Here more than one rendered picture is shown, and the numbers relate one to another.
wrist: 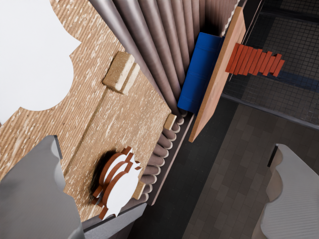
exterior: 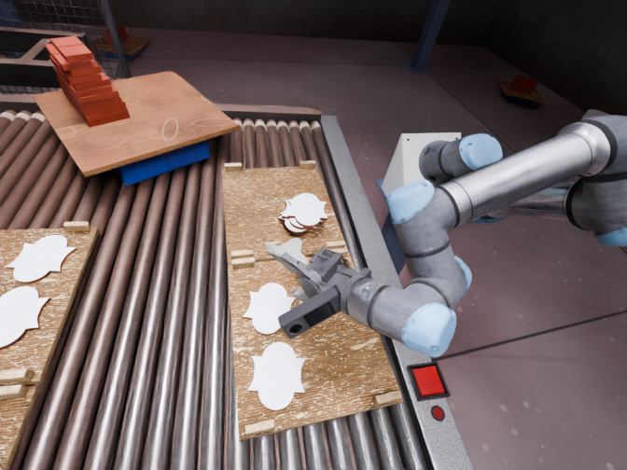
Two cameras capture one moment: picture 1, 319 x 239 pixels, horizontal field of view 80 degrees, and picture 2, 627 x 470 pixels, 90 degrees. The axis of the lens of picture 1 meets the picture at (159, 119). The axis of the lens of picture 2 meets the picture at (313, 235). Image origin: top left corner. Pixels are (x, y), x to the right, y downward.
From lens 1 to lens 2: 0.58 m
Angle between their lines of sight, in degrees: 37
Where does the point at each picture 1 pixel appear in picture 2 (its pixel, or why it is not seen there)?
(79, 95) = (268, 275)
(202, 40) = (132, 178)
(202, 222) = not seen: outside the picture
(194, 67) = (161, 168)
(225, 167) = not seen: outside the picture
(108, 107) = (263, 252)
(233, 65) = (116, 113)
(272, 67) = (85, 65)
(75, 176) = (308, 247)
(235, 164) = not seen: outside the picture
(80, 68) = (257, 283)
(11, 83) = (281, 303)
